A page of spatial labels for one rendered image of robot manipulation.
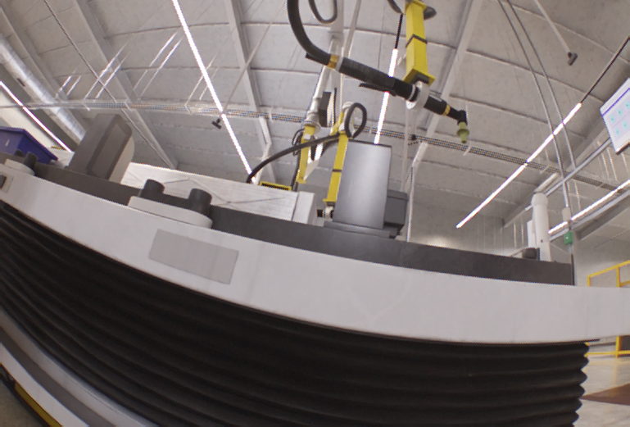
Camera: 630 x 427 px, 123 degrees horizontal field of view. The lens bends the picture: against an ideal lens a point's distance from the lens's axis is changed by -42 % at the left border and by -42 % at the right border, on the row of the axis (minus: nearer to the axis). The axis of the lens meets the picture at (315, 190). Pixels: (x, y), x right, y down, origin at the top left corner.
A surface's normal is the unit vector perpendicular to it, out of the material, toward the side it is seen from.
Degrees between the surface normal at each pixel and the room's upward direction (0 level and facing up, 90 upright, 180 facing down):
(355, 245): 90
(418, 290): 90
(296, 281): 90
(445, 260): 90
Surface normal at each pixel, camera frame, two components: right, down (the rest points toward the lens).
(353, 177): -0.04, -0.44
